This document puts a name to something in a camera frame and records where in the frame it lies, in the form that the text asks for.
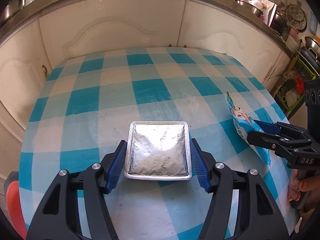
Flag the blue cartoon snack wrapper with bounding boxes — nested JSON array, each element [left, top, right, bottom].
[[226, 92, 271, 166]]

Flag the silver foil packet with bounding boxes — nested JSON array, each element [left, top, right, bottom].
[[123, 121, 192, 181]]

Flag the red plastic trash bin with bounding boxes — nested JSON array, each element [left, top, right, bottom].
[[4, 171, 27, 239]]

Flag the person's right hand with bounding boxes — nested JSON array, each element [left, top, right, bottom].
[[287, 169, 320, 204]]

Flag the green dish rack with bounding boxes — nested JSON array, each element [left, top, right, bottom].
[[271, 53, 319, 120]]

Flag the blue checkered tablecloth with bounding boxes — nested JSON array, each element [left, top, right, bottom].
[[19, 47, 298, 239]]

